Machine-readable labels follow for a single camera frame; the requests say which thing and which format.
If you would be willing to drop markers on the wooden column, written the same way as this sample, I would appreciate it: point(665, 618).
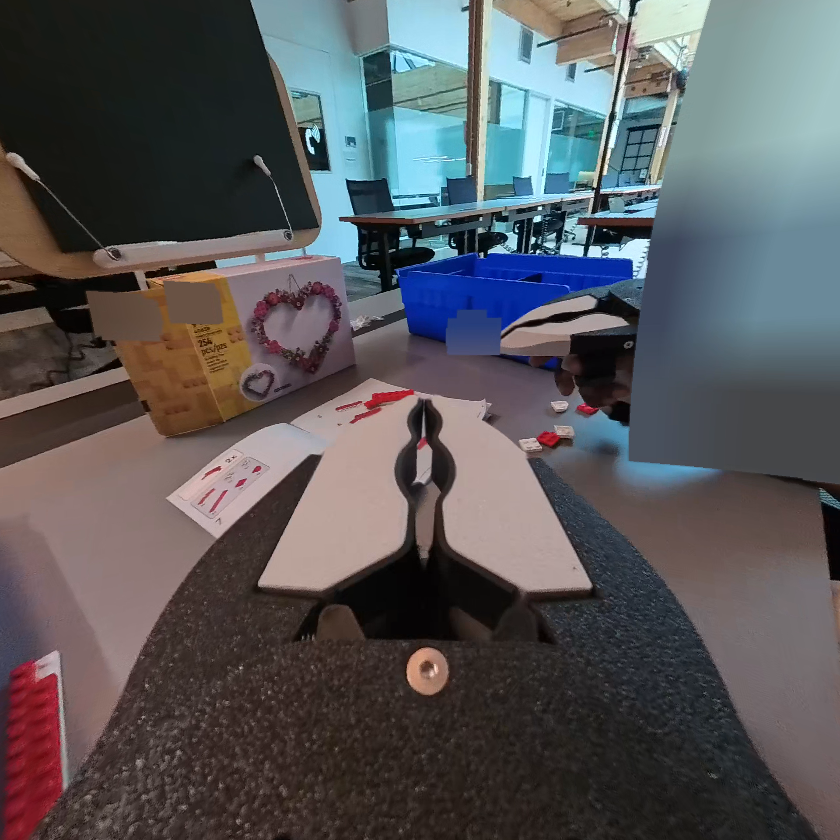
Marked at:
point(480, 98)

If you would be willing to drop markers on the black office chair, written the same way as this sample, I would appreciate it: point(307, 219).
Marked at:
point(535, 223)
point(469, 197)
point(380, 216)

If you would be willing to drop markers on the white instruction booklet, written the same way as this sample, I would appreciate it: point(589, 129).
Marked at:
point(275, 453)

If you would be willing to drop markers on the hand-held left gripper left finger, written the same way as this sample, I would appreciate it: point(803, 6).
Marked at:
point(348, 512)

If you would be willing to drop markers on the long wooden office table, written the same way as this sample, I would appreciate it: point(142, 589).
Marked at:
point(620, 220)
point(459, 211)

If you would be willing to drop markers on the person's right hand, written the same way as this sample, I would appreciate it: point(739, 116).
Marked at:
point(594, 390)

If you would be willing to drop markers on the toy box heart wreath print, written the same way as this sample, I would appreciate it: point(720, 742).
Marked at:
point(315, 384)

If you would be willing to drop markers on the dark wall panel white logo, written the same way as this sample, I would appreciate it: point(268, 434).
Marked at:
point(315, 134)

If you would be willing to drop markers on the red studded base plate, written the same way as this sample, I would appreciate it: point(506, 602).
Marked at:
point(33, 735)

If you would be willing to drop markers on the long red brick assembly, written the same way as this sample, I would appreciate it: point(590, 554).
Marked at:
point(390, 397)

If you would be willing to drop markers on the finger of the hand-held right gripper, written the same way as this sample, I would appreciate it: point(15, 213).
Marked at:
point(538, 340)
point(564, 308)

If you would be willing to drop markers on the clear plastic bag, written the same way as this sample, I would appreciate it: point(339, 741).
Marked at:
point(366, 321)

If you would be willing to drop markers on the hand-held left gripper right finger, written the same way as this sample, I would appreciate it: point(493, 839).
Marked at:
point(512, 518)

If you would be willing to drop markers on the wooden book stand black board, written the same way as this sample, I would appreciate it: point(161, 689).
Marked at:
point(131, 98)

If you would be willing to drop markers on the blue plastic bin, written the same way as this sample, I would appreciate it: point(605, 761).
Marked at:
point(446, 295)

